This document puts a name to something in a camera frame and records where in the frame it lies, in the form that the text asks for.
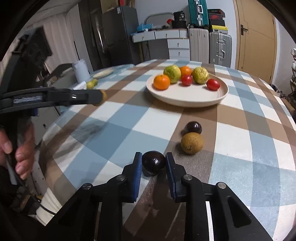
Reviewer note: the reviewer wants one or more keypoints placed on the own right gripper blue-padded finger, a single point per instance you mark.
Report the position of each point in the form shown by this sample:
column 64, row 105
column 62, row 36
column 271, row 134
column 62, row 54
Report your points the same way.
column 231, row 219
column 95, row 212

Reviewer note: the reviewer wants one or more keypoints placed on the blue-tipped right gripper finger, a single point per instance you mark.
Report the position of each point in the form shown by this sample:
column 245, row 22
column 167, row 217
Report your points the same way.
column 90, row 96

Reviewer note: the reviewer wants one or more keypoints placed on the brown walnut front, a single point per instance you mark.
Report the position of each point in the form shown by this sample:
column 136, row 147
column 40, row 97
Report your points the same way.
column 104, row 97

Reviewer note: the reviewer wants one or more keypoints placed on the brown walnut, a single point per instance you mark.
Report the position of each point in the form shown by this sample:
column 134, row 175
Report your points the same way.
column 104, row 97
column 192, row 143

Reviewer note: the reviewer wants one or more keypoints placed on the orange citrus fruit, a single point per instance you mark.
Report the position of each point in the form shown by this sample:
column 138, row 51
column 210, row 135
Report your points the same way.
column 161, row 82

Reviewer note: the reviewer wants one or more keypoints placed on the smooth yellow-green fruit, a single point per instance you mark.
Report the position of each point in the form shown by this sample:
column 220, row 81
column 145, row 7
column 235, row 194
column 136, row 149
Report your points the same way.
column 173, row 72

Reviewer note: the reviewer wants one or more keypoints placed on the dark purple plum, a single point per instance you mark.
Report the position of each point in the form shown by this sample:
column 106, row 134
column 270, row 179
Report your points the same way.
column 153, row 163

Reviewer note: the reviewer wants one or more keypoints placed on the small red tomato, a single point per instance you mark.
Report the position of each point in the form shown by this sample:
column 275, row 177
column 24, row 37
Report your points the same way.
column 186, row 80

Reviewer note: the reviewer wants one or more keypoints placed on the large red tomato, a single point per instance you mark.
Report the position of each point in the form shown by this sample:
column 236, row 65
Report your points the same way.
column 213, row 84

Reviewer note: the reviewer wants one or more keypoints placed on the person's left hand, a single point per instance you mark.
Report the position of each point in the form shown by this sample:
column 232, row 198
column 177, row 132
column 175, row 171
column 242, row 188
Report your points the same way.
column 25, row 154

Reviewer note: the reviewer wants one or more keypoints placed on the green lime pair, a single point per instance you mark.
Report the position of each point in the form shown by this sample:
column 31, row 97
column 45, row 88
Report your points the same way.
column 91, row 84

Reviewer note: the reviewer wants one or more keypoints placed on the small side plate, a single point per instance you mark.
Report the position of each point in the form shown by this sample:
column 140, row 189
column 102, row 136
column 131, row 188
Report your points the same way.
column 103, row 73

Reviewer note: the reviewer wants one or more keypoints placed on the white curtain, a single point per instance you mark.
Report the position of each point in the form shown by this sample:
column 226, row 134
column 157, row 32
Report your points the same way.
column 60, row 37

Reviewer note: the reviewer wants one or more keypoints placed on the dark grey refrigerator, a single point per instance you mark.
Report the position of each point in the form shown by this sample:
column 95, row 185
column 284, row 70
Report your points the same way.
column 118, row 26

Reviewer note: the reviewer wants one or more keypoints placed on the checkered tablecloth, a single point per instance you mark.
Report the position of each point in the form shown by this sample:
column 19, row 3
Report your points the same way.
column 249, row 141

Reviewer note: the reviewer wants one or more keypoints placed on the cream round plate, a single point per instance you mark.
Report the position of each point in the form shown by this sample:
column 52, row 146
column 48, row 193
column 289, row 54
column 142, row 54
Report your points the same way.
column 193, row 96

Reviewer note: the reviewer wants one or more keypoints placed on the brown walnut back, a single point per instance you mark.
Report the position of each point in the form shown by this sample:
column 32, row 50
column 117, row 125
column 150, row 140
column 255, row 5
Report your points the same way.
column 192, row 143

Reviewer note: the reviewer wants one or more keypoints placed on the orange on plate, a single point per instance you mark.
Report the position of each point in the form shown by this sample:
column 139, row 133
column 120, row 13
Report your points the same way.
column 185, row 70

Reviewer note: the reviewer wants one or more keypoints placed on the white drawer desk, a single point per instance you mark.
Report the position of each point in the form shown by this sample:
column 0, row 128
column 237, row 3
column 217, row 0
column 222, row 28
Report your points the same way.
column 164, row 44

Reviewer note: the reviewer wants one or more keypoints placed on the dark plum near walnut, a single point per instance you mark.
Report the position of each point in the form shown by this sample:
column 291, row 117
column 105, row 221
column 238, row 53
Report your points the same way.
column 193, row 127

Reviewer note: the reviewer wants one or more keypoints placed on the wrinkled yellow-green fruit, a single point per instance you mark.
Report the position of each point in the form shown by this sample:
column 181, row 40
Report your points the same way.
column 200, row 75

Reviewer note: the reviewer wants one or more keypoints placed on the beige suitcase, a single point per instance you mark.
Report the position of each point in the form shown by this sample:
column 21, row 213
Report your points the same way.
column 199, row 45

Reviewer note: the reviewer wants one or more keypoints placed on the teal suitcase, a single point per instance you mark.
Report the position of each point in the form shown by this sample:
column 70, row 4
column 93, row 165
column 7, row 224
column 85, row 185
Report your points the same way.
column 198, row 12

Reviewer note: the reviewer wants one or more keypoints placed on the silver suitcase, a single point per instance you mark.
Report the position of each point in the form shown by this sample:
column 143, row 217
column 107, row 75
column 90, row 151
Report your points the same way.
column 220, row 49

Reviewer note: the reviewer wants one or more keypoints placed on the stacked shoe boxes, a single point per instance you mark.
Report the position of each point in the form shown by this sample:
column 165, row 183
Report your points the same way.
column 216, row 21

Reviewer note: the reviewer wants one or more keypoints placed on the wooden door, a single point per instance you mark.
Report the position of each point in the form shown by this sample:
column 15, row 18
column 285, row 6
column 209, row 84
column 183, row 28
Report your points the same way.
column 256, row 39

